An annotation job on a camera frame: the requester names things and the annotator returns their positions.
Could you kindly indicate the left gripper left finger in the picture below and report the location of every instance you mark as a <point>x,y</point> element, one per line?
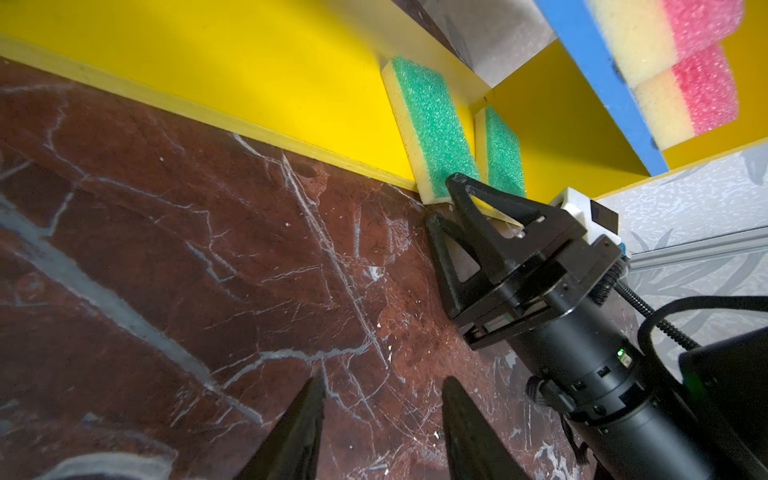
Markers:
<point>292,448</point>

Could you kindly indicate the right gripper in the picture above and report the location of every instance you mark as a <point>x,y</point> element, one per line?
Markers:
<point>533,292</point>

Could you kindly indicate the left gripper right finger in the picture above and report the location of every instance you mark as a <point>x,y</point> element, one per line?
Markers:
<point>474,450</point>

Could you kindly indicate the green sponge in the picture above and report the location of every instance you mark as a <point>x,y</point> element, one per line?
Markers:
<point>429,126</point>
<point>498,153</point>

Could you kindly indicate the pink smiley sponge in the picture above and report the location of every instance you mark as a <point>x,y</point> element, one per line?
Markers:
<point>694,97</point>
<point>647,37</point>

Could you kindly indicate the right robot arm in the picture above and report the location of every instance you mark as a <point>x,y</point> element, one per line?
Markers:
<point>721,386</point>

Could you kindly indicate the blue lower shelf board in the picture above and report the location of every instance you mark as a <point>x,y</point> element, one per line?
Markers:
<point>579,34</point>

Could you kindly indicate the yellow shelf unit frame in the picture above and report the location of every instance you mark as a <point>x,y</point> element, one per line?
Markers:
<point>306,76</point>

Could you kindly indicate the aluminium enclosure frame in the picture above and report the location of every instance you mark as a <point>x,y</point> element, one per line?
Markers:
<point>744,242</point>

